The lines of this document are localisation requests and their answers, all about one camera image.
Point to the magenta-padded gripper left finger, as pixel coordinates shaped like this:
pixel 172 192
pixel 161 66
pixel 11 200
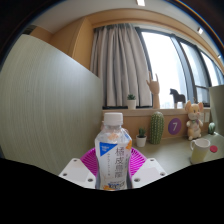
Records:
pixel 75 171

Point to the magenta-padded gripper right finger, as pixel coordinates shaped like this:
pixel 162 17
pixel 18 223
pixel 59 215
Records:
pixel 150 170

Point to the clear white-capped drink bottle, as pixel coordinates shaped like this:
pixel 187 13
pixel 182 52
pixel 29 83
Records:
pixel 112 150

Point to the small cactus in white pot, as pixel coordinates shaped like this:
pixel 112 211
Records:
pixel 141 140

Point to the tall green ceramic cactus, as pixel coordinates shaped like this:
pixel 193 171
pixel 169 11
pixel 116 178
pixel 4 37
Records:
pixel 156 128

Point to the round purple sign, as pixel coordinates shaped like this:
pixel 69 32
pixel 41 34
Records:
pixel 174 126

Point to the pale yellow cup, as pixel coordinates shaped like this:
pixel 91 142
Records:
pixel 199 151

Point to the plush mouse toy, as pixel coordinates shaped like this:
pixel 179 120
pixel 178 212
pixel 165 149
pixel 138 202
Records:
pixel 194 125

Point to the green plant in white pot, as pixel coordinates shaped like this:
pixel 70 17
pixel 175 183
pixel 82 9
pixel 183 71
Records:
pixel 131 104

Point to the dark horse figurine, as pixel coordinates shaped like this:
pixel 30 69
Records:
pixel 177 97

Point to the wooden hand model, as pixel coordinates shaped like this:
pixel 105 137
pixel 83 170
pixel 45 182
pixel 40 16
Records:
pixel 154 91

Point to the grey curtain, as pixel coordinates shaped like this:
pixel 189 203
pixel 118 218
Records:
pixel 120 66

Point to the ceiling lights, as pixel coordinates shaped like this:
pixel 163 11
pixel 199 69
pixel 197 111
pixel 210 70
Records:
pixel 140 2

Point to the white wall outlet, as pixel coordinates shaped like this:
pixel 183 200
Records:
pixel 206 117

